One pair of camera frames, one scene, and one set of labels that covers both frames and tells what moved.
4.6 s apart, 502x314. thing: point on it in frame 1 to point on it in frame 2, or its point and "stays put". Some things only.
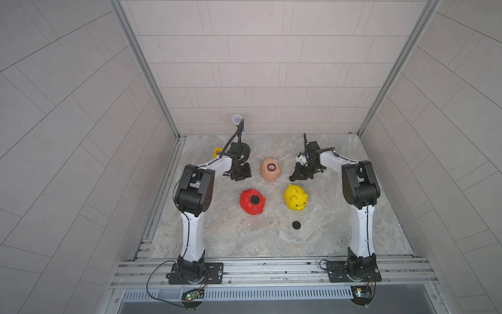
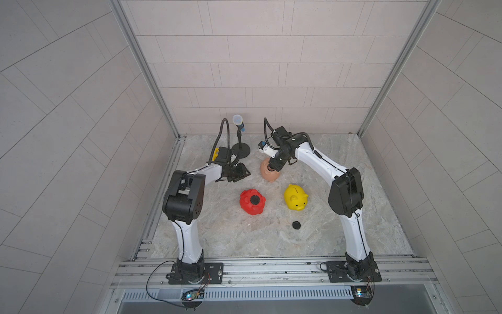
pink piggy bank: (270, 169) stays put
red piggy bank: (251, 201) stays put
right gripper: (299, 174) to (274, 162)
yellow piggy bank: (295, 197) stays put
